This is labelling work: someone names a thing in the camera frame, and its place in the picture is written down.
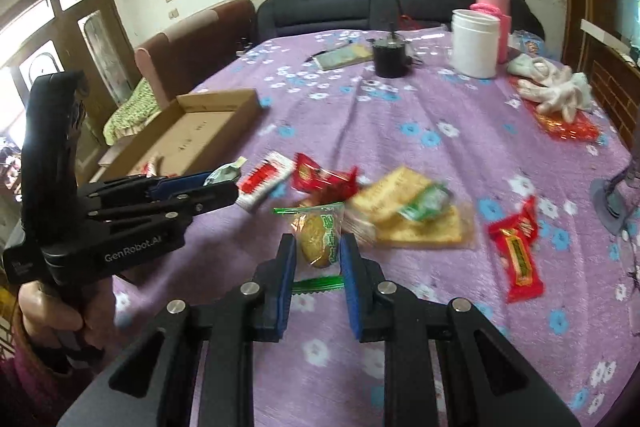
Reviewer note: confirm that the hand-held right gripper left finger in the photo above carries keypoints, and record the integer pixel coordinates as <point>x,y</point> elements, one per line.
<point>286,287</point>

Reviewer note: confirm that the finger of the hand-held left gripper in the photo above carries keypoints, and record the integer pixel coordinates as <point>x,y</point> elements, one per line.
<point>175,187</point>
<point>210,199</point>

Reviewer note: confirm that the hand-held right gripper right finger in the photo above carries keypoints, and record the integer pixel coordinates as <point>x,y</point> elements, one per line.
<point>351,292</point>

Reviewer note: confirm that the green white snack packet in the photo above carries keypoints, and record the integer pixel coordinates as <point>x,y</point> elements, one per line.
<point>225,172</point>

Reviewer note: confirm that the small red candy packet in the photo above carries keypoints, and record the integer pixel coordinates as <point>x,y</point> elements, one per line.
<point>149,168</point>

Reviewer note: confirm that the white red snack packet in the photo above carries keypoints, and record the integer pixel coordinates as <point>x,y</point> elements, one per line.
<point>262,179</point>

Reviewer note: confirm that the green-wrapped round cookie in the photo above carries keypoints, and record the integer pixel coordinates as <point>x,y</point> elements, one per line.
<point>315,232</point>

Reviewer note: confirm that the shallow cardboard box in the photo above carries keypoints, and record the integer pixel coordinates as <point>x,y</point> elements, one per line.
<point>200,127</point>

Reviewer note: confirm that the red yellow candy bar packet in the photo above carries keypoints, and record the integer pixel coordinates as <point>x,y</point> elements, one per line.
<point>517,257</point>

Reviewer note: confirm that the person's left forearm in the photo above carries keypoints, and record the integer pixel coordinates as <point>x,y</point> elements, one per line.
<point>35,382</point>

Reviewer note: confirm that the person's left hand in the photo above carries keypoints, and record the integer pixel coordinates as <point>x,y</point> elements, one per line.
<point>45,307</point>

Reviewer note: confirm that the green patterned blanket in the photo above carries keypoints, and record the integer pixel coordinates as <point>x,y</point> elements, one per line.
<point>132,112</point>

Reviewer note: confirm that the brown armchair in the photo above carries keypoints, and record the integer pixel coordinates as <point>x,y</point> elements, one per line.
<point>200,42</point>

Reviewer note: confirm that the wooden glass door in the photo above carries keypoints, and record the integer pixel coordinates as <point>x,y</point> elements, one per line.
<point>65,47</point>

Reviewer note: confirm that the yellow green notebook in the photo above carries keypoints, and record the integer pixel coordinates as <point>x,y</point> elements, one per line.
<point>345,55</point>

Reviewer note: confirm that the black sofa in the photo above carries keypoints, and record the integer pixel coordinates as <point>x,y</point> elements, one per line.
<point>325,9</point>

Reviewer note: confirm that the black pen holder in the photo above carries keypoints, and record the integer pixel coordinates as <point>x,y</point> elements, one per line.
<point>390,57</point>

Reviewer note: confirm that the red bag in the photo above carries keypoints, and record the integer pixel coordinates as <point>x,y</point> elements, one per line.
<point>410,22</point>

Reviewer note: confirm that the red shiny packet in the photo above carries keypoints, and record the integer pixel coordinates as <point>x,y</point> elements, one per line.
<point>565,127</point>

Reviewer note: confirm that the phone stand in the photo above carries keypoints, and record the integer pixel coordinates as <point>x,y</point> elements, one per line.
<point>607,202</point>

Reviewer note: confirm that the white plastic jar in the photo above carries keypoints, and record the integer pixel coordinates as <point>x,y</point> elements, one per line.
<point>475,47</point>

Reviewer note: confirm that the white gloves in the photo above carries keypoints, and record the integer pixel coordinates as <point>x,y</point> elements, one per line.
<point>555,92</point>

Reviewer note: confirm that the blue printed packet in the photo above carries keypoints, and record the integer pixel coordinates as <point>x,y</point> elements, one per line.
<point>527,44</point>

